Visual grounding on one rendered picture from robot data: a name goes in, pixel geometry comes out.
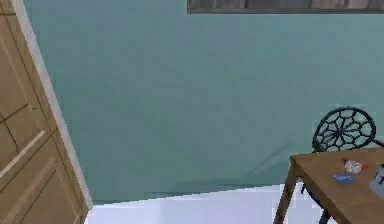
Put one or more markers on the brown wooden dining table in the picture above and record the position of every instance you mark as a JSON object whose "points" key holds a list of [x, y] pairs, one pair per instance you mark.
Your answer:
{"points": [[336, 193]]}

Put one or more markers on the black lattice metal chair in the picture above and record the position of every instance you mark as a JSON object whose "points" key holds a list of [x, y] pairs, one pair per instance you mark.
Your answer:
{"points": [[345, 130]]}

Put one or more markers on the blue flat card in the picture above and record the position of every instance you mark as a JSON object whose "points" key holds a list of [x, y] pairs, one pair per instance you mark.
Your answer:
{"points": [[344, 179]]}

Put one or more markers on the tan wooden room door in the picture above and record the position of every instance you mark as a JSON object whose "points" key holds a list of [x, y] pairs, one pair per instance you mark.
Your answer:
{"points": [[26, 140]]}

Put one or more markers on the red and white small object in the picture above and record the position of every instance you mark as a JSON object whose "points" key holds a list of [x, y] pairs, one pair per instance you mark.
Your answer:
{"points": [[354, 166]]}

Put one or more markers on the grey box alarm clock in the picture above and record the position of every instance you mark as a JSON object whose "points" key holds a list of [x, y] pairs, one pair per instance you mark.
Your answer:
{"points": [[378, 182]]}

